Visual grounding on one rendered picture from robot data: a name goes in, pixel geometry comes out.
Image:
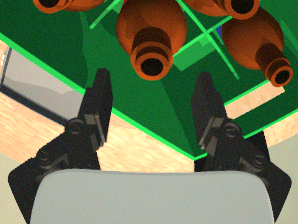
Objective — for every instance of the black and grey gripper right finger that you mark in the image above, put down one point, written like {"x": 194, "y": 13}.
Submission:
{"x": 222, "y": 140}

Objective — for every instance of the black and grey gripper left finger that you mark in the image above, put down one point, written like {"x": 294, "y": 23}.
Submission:
{"x": 77, "y": 145}

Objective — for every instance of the dark green crate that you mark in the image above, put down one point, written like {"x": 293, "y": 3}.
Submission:
{"x": 71, "y": 46}

